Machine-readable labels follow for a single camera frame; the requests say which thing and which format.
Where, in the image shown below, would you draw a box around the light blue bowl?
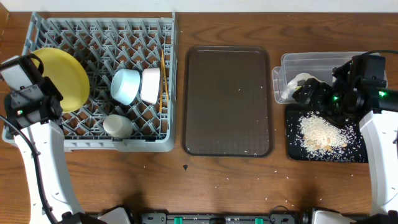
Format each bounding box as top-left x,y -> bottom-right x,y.
111,69 -> 141,105

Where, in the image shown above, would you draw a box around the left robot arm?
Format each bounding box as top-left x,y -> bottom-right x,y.
1,54 -> 132,223

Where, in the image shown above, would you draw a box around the grey dish rack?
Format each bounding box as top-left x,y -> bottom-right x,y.
1,11 -> 179,153

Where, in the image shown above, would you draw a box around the clear plastic bin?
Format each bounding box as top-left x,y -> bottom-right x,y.
272,52 -> 362,104

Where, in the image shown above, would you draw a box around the white napkin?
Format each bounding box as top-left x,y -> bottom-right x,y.
280,73 -> 320,100

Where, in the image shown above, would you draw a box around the pale pink bowl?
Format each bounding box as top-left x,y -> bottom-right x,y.
141,68 -> 160,105

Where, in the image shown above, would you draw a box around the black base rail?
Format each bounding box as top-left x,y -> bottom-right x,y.
140,212 -> 310,224

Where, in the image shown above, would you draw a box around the small white cup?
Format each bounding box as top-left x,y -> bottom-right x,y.
103,114 -> 133,139

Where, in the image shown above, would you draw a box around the black waste tray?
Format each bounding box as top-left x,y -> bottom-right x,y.
285,104 -> 369,163

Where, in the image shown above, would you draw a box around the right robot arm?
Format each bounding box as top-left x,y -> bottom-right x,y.
292,50 -> 397,223

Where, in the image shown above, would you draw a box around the rice and food scraps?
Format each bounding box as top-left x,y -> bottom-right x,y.
287,111 -> 364,161

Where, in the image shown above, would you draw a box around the wooden chopstick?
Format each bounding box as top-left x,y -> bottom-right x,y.
161,50 -> 169,105
159,50 -> 165,114

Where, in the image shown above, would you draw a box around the dark brown serving tray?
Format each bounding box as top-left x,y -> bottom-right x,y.
182,46 -> 274,157

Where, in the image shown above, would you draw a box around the yellow plate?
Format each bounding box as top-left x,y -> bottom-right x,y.
33,47 -> 90,113

